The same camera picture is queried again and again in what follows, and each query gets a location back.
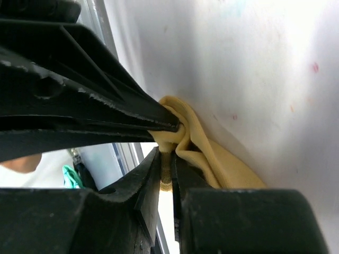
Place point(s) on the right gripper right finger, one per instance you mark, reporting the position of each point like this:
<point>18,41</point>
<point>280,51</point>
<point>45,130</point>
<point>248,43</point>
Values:
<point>209,220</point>

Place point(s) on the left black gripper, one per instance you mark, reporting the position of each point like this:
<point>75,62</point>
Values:
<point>61,72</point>

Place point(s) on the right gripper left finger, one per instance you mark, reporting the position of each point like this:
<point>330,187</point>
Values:
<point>121,218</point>

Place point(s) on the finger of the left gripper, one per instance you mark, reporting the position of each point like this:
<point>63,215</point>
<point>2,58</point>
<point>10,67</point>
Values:
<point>28,135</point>

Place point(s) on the tan yellow sock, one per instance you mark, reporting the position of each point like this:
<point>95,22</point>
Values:
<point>220,168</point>

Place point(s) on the aluminium rail frame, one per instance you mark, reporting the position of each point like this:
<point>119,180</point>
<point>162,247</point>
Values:
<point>115,159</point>

